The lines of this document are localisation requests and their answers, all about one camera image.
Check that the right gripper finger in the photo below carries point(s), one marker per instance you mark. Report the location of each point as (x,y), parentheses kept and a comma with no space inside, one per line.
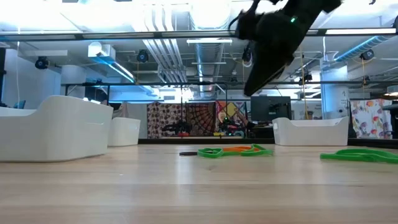
(264,71)

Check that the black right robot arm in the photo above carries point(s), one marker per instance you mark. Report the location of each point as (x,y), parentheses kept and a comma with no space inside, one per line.
(329,3)

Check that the black background robot arm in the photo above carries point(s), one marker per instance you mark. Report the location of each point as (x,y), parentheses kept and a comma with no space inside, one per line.
(177,128)
(231,126)

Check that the orange rubber band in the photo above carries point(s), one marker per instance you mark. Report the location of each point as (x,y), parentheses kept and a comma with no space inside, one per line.
(239,149)

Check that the black rubber band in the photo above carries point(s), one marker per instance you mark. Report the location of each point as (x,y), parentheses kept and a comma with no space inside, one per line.
(188,153)

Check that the black computer monitor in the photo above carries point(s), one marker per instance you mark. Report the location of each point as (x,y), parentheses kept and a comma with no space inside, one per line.
(270,109)

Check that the black ceiling-hung reel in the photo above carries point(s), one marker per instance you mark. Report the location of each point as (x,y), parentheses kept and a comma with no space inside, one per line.
(306,77)
(142,56)
(367,54)
(41,62)

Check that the colourful geometric hanging cloth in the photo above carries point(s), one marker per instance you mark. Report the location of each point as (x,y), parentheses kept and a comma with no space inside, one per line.
(233,109)

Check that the white ceiling light bar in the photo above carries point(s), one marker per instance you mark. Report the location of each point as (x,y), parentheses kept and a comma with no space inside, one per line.
(209,41)

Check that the white round column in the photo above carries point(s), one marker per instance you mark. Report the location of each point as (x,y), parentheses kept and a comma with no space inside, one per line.
(334,99)

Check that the white plastic basket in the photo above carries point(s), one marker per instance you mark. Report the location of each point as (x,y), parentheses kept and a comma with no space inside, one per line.
(53,130)
(311,133)
(124,133)

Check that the long black background beam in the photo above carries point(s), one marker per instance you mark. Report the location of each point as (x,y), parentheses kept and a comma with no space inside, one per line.
(342,82)

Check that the white ceiling pipe bundle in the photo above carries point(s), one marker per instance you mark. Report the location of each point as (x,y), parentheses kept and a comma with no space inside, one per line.
(168,46)

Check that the brown patterned hanging cloth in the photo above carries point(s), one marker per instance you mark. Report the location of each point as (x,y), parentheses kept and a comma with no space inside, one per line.
(161,119)

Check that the floral hanging cloth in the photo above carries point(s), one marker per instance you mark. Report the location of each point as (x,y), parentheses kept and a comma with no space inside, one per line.
(370,118)

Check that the grey hanging cloth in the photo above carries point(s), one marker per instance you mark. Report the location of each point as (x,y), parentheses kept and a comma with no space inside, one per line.
(121,110)

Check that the white ceiling air unit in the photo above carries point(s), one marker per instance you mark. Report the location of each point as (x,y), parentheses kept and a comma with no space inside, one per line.
(101,49)

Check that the laptop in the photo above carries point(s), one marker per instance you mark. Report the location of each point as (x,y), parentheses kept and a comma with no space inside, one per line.
(19,104)

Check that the silver ventilation duct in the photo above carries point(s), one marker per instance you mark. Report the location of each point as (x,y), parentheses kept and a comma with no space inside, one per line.
(210,53)

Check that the ribbed ceiling duct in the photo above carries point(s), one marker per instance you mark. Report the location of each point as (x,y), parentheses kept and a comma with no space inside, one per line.
(363,46)

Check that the black table edge rail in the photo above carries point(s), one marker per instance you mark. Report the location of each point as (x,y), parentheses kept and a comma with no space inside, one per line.
(174,141)

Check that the black background workstation frame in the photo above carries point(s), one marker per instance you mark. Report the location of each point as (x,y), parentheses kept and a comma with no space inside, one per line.
(140,84)

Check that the black overhead frame bar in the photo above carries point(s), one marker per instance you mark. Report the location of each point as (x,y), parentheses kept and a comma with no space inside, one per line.
(124,35)

